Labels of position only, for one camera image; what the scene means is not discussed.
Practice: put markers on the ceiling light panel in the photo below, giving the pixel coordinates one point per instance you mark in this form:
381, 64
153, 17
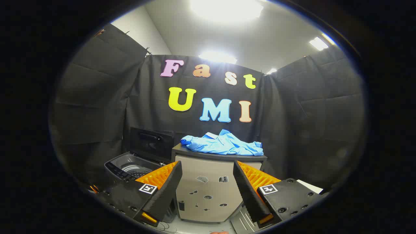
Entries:
271, 71
217, 57
318, 43
226, 8

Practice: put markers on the black backdrop cloth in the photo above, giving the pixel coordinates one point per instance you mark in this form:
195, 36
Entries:
97, 97

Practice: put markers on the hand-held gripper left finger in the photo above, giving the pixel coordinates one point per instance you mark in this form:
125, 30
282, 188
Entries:
165, 191

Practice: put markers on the grey cabinet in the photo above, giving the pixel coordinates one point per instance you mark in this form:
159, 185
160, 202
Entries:
208, 172

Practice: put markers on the grey ribbed panel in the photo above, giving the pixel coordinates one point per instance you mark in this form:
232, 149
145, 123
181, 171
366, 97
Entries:
242, 222

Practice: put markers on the light blue polo shirt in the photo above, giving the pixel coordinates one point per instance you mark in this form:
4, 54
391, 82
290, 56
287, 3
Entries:
224, 144

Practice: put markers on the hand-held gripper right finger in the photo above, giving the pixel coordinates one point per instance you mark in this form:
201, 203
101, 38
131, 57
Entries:
250, 195

